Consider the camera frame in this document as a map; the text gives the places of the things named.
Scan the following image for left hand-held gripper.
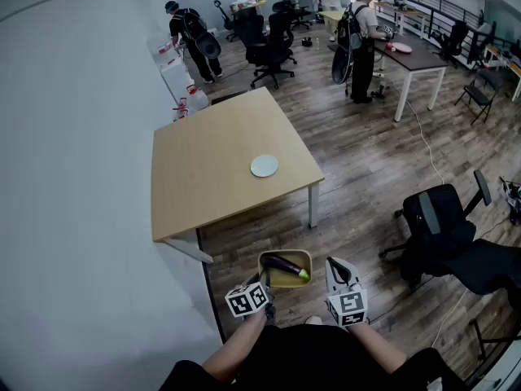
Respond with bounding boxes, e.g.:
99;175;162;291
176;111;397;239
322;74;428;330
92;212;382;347
225;267;278;326

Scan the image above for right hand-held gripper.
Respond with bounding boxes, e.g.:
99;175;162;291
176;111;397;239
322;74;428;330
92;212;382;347
325;257;370;327

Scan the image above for purple eggplant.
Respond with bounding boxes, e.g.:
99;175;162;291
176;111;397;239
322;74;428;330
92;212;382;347
260;254;311;281

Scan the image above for beige tray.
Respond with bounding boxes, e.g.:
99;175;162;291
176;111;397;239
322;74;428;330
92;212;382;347
257;249;313;288

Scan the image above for person's right forearm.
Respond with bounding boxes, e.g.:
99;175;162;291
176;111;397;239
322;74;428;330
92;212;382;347
345;319;408;376

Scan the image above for person's left forearm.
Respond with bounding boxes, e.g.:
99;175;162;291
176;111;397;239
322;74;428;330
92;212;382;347
202;310;269;384

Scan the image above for person's black clothing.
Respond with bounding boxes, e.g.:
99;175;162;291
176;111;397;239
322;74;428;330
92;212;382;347
158;323;469;391

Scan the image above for black office chair with headrest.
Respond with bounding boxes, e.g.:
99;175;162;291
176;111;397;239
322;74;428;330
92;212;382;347
379;169;493;289

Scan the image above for white round plate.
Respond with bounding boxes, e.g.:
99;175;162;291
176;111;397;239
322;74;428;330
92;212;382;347
250;154;280;178

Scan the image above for clear water jug red cap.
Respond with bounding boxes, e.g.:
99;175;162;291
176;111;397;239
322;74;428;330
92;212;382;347
185;84;211;116
172;97;190;122

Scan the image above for white water dispenser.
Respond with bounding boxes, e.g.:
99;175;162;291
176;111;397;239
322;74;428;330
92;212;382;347
151;34;196;105

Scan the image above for black folding chair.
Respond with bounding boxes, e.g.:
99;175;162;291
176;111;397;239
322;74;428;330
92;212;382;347
454;69;505;126

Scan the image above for dark table with white legs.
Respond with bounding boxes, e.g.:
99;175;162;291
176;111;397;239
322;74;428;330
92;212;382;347
327;33;449;122

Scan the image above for yellow table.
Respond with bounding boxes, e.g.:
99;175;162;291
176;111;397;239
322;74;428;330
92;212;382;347
319;9;347;42
230;0;269;16

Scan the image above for wooden desk with white legs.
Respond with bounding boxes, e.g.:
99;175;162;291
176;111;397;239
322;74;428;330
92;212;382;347
373;0;429;40

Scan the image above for black metal railing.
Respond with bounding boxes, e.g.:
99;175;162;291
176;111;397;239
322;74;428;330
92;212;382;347
396;0;481;44

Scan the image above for white floor cable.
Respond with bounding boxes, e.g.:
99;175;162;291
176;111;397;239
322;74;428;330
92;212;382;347
430;287;470;350
382;75;447;185

